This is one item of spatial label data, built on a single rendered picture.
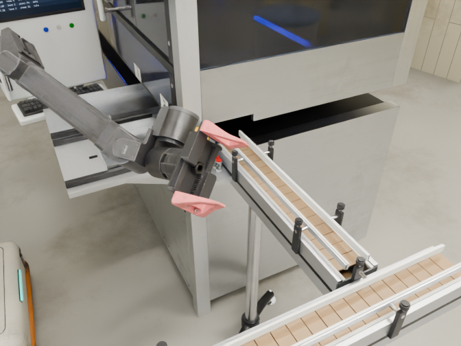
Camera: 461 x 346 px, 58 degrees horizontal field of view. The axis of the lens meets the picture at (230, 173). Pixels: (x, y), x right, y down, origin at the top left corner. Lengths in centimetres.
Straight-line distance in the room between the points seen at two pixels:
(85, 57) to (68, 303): 123
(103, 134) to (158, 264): 159
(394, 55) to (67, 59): 153
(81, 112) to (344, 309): 69
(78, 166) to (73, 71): 88
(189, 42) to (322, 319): 84
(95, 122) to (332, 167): 127
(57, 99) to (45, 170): 232
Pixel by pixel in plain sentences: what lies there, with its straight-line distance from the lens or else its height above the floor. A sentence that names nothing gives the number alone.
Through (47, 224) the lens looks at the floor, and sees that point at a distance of 275.
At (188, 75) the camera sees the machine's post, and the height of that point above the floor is 120.
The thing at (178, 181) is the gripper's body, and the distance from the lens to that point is 65.
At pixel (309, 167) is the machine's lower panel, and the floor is 70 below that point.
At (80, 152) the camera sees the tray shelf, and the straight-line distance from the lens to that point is 163.
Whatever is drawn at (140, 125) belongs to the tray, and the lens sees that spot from 172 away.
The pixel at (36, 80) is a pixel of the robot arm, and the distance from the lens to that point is 99.
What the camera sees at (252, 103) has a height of 106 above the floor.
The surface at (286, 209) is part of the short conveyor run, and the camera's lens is 121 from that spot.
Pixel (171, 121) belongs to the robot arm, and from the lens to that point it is 74.
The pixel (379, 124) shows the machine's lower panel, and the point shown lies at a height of 81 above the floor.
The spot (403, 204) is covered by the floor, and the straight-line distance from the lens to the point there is 288.
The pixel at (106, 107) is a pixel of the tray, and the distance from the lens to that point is 191.
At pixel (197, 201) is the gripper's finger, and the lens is 61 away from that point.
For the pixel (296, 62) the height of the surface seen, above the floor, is 117.
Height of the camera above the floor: 171
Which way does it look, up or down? 36 degrees down
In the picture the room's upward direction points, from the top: straight up
